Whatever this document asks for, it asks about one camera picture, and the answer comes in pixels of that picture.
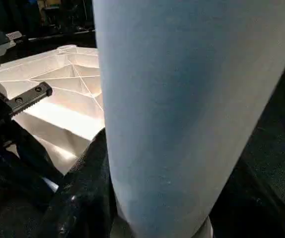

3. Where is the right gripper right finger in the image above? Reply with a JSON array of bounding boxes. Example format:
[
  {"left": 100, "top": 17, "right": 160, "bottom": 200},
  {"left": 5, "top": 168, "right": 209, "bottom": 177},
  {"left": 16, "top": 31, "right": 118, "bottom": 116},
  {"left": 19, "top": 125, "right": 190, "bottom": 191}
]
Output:
[{"left": 210, "top": 158, "right": 285, "bottom": 238}]

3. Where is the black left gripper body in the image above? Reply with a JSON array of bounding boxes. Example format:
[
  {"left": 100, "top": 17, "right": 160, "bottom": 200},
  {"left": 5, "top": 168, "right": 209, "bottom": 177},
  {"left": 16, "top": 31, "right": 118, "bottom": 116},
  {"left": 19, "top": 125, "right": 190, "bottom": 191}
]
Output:
[{"left": 0, "top": 81, "right": 54, "bottom": 145}]

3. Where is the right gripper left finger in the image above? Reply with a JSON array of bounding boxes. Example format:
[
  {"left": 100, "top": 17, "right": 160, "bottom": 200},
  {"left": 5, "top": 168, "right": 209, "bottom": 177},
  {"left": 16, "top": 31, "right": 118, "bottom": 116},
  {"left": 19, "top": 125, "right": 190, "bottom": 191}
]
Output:
[{"left": 37, "top": 128, "right": 119, "bottom": 238}]

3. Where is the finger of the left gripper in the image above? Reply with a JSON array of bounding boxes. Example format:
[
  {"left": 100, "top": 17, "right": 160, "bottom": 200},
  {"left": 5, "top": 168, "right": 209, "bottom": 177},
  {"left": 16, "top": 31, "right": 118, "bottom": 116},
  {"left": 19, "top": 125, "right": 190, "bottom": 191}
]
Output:
[{"left": 3, "top": 121, "right": 65, "bottom": 187}]

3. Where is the white plastic table top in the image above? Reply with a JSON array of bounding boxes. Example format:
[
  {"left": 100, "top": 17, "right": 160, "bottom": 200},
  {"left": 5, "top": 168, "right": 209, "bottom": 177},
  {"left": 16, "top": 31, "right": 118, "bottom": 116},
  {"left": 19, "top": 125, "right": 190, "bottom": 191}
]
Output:
[{"left": 0, "top": 45, "right": 107, "bottom": 175}]

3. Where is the white plastic table leg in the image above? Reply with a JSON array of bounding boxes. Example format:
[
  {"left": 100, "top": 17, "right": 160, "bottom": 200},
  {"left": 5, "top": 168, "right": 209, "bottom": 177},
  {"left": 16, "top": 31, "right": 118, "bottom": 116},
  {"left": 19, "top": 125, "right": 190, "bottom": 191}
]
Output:
[{"left": 91, "top": 0, "right": 285, "bottom": 238}]

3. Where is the black work surface mat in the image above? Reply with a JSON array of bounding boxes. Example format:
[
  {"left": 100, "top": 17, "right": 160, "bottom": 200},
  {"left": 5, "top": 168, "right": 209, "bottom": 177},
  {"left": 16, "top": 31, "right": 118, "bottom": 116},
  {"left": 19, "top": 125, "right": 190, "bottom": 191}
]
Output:
[{"left": 0, "top": 0, "right": 285, "bottom": 238}]

